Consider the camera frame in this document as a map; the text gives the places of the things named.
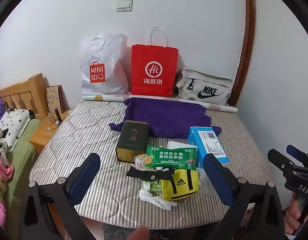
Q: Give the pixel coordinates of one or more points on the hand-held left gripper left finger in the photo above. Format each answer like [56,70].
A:
[87,177]

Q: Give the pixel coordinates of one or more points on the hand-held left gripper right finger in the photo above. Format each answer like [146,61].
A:
[219,180]

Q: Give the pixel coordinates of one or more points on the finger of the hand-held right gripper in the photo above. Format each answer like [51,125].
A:
[300,156]
[281,162]

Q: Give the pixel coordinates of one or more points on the small yellow bag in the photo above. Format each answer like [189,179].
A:
[181,185]

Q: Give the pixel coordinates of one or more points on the green snack packet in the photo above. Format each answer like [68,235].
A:
[171,157]

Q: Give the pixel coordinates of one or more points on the green wet wipes packet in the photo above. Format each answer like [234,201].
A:
[154,187]

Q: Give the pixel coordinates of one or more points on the person's right hand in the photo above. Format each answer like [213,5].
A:
[293,220]

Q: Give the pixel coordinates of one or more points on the person's left hand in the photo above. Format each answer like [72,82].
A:
[140,233]

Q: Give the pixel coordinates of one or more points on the blue cardboard box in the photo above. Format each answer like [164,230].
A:
[211,142]

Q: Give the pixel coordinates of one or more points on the fruit print packet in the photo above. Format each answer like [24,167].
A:
[141,162]

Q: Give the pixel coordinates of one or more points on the dark green tea box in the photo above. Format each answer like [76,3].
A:
[132,140]

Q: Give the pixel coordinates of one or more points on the wooden nightstand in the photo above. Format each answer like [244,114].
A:
[41,132]

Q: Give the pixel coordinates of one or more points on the small black stand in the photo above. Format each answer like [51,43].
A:
[58,117]

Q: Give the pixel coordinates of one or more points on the green bedsheet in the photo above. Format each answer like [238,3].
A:
[19,165]

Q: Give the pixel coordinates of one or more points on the printed paper roll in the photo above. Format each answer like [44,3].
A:
[219,107]

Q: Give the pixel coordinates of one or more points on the purple towel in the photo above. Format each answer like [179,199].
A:
[164,115]

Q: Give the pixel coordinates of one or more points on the brown framed book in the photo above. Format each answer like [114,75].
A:
[54,98]

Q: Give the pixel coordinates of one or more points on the colourful blanket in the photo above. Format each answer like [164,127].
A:
[1,167]

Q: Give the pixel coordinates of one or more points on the black and white pillow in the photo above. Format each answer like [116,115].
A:
[14,125]

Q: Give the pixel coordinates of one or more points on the grey waist bag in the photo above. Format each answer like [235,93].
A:
[206,85]

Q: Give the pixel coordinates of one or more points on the wooden headboard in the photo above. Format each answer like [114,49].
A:
[31,90]

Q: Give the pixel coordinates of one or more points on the white plastic shopping bag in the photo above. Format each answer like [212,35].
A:
[106,55]

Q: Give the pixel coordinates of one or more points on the red paper bag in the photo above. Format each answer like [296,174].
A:
[154,55]

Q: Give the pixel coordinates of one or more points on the wooden door frame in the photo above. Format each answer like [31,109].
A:
[248,30]

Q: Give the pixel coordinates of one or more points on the white light switch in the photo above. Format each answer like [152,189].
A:
[124,4]

